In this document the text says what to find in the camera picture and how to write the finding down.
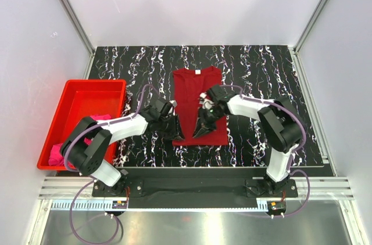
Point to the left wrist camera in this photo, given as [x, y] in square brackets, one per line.
[165, 107]

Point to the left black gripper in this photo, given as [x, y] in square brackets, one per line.
[176, 133]

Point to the aluminium frame post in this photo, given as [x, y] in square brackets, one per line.
[310, 24]
[77, 26]

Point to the aluminium rail front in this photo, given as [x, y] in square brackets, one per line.
[62, 190]

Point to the dark red t shirt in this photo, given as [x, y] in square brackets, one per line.
[188, 85]

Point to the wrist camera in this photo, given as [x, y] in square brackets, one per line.
[212, 96]
[165, 107]

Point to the left aluminium frame post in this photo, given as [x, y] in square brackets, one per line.
[77, 26]

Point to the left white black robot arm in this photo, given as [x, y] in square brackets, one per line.
[86, 146]

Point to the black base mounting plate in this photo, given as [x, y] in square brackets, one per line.
[192, 189]

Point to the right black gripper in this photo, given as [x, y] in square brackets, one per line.
[205, 127]

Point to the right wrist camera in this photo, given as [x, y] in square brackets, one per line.
[212, 96]

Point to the pink t shirt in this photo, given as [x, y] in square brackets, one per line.
[55, 157]

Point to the red plastic bin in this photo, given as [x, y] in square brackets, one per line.
[81, 98]

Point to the right aluminium frame post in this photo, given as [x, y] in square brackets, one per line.
[310, 24]

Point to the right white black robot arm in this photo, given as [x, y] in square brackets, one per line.
[282, 127]

